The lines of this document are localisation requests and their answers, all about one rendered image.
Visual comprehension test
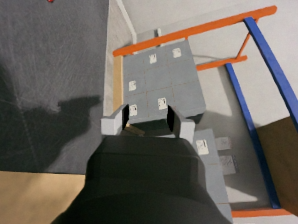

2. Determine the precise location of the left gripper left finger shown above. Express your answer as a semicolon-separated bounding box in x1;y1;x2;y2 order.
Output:
101;104;129;141

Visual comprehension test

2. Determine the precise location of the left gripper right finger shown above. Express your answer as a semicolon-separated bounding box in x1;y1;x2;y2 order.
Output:
167;105;195;144

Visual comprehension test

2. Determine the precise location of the beige flat mat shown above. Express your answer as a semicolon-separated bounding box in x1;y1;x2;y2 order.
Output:
0;171;85;224

